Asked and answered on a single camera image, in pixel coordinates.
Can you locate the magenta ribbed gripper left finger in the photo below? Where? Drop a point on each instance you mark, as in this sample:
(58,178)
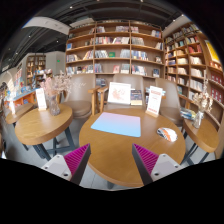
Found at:
(70,167)

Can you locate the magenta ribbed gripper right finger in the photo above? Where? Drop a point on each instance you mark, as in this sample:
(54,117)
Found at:
(152,166)

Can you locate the white orange computer mouse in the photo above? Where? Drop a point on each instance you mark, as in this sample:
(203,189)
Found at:
(167,134)

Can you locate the blue pink gradient mouse pad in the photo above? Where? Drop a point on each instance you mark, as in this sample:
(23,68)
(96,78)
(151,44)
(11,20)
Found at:
(118,124)

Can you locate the round wooden centre table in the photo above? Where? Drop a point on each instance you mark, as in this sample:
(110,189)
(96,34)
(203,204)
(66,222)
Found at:
(111,154)

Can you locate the round wooden table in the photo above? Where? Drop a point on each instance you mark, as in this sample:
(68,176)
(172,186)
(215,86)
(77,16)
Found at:
(39,130)
(206,137)
(111,154)

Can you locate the round wooden left table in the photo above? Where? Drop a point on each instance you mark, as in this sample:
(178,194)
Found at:
(39,130)

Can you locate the brown armchair right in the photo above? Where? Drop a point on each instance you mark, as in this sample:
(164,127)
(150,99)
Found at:
(170,105)

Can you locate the brown armchair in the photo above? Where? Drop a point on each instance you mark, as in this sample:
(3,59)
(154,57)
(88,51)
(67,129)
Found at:
(170,105)
(82,98)
(136,82)

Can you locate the stack of books right table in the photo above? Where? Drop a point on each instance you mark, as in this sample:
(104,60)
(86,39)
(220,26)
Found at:
(187,113)

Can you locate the round wooden right table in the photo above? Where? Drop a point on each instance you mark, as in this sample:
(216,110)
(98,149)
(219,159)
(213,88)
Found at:
(206,137)

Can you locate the brown armchair left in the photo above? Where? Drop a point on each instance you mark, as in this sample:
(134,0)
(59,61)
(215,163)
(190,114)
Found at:
(82,98)

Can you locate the dark book on chair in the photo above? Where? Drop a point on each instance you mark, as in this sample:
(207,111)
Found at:
(136,97)

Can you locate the white red sign stand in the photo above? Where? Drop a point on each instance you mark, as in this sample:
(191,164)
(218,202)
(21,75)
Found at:
(154,101)

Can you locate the white picture display board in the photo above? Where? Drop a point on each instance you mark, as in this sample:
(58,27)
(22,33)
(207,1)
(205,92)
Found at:
(119,93)

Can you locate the white sign stand left table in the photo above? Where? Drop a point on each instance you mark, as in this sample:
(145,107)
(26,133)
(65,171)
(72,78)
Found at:
(41,101)

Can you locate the orange display counter left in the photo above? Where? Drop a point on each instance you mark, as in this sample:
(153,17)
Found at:
(29,97)

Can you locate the small round table far left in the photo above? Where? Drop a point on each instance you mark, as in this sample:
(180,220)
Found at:
(20,111)

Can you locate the glass vase dried flowers right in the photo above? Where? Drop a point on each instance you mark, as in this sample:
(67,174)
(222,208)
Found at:
(204,102)

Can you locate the glass vase dried flowers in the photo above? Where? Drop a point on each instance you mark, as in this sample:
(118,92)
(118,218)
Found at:
(53,87)
(204,102)

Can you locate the brown armchair centre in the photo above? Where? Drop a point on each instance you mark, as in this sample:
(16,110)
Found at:
(136,82)

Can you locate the glass vase dried flowers left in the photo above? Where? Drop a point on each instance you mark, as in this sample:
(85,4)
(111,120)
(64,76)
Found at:
(53,87)

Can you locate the distant wooden bookshelf left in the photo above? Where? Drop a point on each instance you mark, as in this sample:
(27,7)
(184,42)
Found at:
(34,64)

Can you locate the wooden bookshelf right wall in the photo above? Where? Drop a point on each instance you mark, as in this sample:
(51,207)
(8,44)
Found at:
(190,59)

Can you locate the wooden bookshelf wall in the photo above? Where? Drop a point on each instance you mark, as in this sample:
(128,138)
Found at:
(116,46)
(190,59)

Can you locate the wooden bookshelf back wall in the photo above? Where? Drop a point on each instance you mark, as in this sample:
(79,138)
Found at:
(116,46)

